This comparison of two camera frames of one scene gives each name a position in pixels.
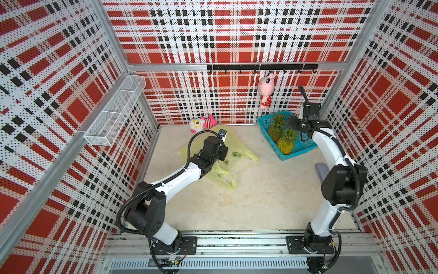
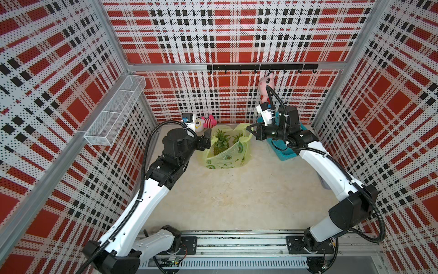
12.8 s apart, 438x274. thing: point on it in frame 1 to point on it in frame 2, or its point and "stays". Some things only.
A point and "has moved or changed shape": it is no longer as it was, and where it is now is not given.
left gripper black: [223, 153] to [200, 141]
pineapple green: [276, 128] has moved or changed shape
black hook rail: [270, 67] stays
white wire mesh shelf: [117, 111] stays
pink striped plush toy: [199, 124] stays
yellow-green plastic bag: [222, 171] has moved or changed shape
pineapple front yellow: [286, 144] has moved or changed shape
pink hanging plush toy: [266, 85] stays
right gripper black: [293, 125] to [259, 133]
